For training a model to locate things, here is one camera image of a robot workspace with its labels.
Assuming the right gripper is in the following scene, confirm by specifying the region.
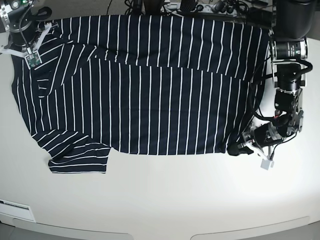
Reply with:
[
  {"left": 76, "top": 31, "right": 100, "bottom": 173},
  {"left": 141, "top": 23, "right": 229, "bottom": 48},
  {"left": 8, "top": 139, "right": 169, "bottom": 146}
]
[{"left": 0, "top": 21, "right": 59, "bottom": 57}]

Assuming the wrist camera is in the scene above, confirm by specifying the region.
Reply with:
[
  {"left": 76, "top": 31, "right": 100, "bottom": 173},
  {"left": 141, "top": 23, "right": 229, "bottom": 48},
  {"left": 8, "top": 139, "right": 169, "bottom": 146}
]
[
  {"left": 24, "top": 50, "right": 42, "bottom": 70},
  {"left": 260, "top": 158, "right": 274, "bottom": 171}
]

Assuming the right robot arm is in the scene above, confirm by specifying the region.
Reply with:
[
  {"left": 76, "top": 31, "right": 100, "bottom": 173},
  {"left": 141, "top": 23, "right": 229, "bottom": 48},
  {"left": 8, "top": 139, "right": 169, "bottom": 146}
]
[{"left": 0, "top": 0, "right": 52, "bottom": 58}]

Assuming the white power strip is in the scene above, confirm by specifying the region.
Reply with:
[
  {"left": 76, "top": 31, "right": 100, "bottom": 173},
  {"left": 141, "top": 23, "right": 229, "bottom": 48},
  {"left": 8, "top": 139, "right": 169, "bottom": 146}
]
[{"left": 194, "top": 3, "right": 237, "bottom": 15}]

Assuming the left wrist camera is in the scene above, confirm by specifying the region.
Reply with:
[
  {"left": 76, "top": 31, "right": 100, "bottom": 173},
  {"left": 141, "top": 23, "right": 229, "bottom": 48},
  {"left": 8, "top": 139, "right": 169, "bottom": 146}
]
[{"left": 260, "top": 158, "right": 274, "bottom": 171}]

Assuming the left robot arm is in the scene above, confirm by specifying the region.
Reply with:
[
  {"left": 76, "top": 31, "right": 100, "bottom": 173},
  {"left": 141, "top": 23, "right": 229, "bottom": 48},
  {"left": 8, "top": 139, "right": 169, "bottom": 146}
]
[{"left": 227, "top": 0, "right": 317, "bottom": 161}]

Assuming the black box on floor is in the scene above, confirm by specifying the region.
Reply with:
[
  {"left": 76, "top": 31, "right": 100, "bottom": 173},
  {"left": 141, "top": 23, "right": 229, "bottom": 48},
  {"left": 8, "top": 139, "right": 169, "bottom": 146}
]
[{"left": 246, "top": 7, "right": 276, "bottom": 29}]

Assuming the navy white striped T-shirt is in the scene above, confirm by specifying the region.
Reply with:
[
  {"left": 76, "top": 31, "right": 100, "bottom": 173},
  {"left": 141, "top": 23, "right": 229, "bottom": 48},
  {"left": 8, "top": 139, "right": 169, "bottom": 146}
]
[{"left": 12, "top": 15, "right": 269, "bottom": 174}]

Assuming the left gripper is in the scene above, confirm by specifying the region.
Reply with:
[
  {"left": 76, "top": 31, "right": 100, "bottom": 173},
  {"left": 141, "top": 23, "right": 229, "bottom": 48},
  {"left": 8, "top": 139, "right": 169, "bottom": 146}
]
[{"left": 227, "top": 122, "right": 278, "bottom": 158}]

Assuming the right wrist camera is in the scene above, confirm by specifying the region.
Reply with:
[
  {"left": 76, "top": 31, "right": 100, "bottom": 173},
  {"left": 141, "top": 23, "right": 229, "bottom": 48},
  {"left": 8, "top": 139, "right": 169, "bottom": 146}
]
[{"left": 24, "top": 50, "right": 42, "bottom": 70}]

